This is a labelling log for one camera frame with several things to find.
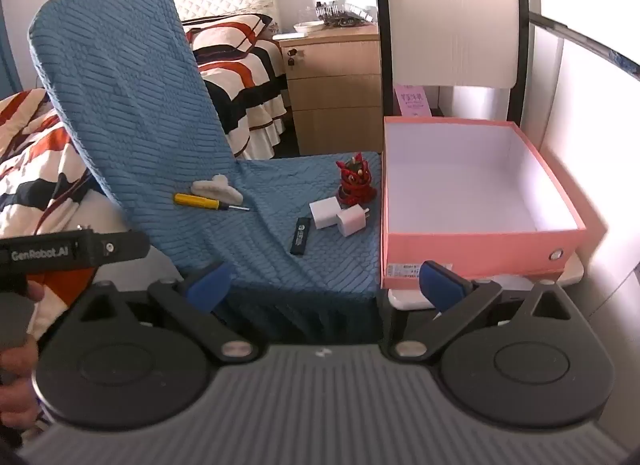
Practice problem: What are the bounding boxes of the yellow handled screwdriver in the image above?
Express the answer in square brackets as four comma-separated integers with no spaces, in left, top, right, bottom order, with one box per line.
[173,192,251,212]

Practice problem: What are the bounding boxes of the black rail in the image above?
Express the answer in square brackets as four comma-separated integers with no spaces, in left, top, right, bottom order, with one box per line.
[529,12,640,78]

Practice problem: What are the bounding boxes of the black stick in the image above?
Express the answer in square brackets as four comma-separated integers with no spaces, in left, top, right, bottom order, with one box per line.
[290,216,311,257]

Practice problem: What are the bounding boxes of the person's left hand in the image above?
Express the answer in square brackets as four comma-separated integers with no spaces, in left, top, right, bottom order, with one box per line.
[0,280,46,446]

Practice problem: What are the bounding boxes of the wooden nightstand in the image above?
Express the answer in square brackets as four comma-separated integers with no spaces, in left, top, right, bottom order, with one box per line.
[277,24,385,157]

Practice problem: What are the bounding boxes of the red figurine toy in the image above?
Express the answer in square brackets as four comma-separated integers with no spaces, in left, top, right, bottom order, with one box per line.
[335,152,379,209]

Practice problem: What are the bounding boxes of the white charger block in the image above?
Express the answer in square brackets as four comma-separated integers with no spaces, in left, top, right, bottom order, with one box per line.
[309,196,342,231]

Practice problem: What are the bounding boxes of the striped pillow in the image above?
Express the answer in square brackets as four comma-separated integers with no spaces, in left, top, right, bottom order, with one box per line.
[181,12,277,55]

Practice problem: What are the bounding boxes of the pink cardboard box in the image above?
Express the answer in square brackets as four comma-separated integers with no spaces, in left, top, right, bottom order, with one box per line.
[380,115,587,292]

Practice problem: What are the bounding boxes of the white plush hair clip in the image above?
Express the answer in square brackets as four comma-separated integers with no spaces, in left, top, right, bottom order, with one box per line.
[190,174,245,206]

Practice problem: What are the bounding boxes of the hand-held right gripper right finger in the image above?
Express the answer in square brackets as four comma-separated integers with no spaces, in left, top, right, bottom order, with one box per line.
[387,260,573,362]

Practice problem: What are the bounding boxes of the pink packet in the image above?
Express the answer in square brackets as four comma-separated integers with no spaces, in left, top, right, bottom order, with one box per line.
[394,82,434,117]

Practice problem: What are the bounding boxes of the striped duvet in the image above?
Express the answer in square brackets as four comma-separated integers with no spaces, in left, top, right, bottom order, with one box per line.
[0,88,151,341]

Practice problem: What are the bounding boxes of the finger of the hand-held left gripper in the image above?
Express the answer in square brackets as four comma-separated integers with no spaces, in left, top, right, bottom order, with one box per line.
[95,230,151,261]

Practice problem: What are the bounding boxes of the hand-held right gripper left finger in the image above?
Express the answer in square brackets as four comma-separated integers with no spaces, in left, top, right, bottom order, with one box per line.
[75,261,262,365]

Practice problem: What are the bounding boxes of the white chair with black frame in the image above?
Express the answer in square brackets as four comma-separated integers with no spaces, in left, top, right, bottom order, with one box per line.
[372,0,586,312]

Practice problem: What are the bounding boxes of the chair with blue cover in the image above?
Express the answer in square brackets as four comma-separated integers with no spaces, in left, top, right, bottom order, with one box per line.
[27,0,385,346]

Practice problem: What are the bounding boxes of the white charger with prongs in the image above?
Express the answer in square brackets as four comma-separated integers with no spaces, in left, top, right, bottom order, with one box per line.
[336,205,372,237]

